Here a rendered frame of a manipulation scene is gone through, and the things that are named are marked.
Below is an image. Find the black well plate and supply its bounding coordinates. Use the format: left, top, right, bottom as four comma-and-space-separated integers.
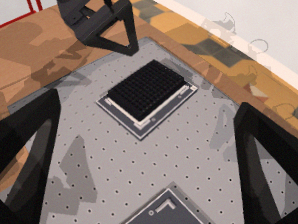
107, 60, 186, 122

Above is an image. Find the grey plate nest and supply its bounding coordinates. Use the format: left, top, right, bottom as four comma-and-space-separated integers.
96, 80, 198, 142
126, 188, 203, 224

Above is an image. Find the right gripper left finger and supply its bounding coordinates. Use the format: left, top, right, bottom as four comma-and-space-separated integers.
0, 88, 61, 224

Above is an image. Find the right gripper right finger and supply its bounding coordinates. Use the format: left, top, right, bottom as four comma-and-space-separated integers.
233, 102, 298, 224

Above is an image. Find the grey flat base plate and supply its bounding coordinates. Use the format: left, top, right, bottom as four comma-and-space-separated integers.
7, 36, 298, 224

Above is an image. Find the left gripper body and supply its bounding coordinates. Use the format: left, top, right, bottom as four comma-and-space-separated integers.
56, 0, 113, 42

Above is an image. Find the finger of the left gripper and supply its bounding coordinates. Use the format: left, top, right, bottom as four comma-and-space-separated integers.
81, 0, 139, 56
85, 0, 112, 17

